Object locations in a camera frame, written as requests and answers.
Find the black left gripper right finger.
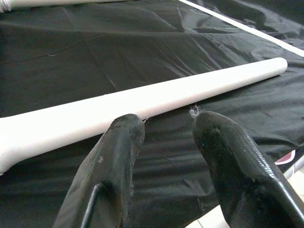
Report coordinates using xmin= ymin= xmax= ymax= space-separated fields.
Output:
xmin=191 ymin=111 xmax=304 ymax=228

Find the black table cloth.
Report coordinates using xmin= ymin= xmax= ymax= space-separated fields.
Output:
xmin=0 ymin=0 xmax=304 ymax=228

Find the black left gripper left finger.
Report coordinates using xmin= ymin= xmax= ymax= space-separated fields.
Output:
xmin=52 ymin=113 xmax=146 ymax=228

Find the pink object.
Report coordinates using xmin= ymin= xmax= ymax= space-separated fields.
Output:
xmin=274 ymin=149 xmax=298 ymax=166

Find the white tapered table leg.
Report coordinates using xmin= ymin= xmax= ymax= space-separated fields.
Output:
xmin=0 ymin=0 xmax=133 ymax=14
xmin=0 ymin=57 xmax=289 ymax=176

